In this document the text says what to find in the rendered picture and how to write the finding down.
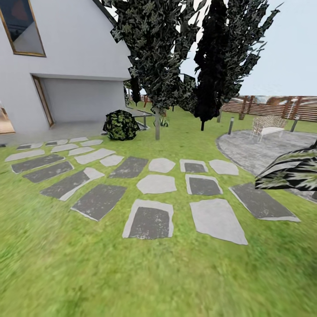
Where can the door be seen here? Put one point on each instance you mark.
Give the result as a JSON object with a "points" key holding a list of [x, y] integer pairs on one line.
{"points": [[43, 100]]}

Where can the garden chair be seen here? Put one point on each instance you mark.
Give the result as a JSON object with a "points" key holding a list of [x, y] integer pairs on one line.
{"points": [[266, 125]]}

